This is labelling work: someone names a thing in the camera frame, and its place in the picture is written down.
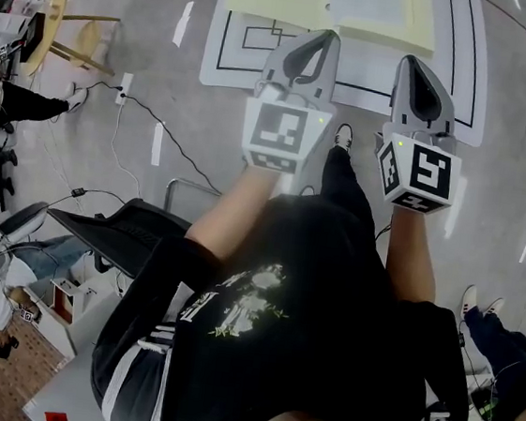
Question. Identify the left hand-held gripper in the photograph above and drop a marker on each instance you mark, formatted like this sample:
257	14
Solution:
277	131

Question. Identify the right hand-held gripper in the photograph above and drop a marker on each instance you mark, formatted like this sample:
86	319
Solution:
430	174

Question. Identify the white cloth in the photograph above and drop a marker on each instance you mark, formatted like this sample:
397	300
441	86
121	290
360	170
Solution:
367	2

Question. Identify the person's left forearm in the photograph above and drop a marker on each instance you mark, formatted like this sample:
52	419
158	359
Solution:
230	210

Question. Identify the person's right forearm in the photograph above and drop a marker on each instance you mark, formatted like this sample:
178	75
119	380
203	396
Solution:
411	255

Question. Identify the white table with black lines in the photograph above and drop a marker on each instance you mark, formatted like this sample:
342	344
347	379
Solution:
369	68

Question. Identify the person's white shoe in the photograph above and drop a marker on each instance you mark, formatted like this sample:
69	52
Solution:
343	136

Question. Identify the person's black trouser leg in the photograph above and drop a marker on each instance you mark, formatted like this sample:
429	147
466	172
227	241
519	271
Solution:
342	181

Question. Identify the white power strip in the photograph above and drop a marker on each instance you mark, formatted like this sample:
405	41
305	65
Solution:
124	87

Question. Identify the person's black printed t-shirt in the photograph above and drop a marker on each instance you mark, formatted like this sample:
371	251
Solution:
304	304

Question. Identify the black office chair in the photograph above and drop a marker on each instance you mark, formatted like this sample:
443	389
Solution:
137	238

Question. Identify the round wooden side table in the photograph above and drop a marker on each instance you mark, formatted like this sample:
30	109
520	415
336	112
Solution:
44	38

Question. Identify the white open shelf unit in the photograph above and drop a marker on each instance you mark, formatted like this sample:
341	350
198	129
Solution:
92	303

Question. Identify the grey cabinet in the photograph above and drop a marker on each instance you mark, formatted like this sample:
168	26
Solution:
67	395

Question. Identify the red triangular block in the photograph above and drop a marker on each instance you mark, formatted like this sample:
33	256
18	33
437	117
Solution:
55	419

